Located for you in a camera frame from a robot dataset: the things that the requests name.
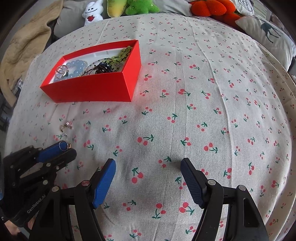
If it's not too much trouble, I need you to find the white ghost plush toy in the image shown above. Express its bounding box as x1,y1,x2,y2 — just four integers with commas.
82,0,104,26

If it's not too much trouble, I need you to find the orange pumpkin plush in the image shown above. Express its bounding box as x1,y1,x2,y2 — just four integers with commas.
190,0,242,30

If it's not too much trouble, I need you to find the blue bead bracelet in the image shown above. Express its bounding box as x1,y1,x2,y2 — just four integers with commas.
54,59,89,82

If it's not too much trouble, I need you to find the person's left hand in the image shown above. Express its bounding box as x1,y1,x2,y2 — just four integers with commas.
4,216,36,235

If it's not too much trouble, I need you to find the yellow green plush toy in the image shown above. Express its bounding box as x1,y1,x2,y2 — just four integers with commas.
107,0,127,18

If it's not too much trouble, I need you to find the cherry print bed sheet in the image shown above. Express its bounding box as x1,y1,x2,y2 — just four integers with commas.
5,14,295,240

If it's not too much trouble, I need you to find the grey swirl print pillow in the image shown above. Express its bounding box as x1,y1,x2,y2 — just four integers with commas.
232,0,261,16

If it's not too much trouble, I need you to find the red cardboard box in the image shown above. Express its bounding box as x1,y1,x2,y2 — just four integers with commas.
40,40,142,103

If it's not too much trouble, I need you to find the gold flower earring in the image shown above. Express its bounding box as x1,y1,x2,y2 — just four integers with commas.
60,122,73,133

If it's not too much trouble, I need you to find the beige quilted blanket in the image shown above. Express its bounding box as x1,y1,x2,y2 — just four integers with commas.
1,1,63,106

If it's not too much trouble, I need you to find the white deer print pillow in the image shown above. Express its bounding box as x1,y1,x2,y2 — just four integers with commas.
235,16,295,70

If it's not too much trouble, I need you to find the green frog plush toy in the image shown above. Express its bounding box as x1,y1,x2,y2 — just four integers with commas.
125,0,159,16

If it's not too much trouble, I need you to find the green bead bracelet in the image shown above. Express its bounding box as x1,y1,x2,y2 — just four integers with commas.
81,46,133,76

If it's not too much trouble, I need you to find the gold hair claw clip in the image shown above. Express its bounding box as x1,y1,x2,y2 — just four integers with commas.
55,65,69,79

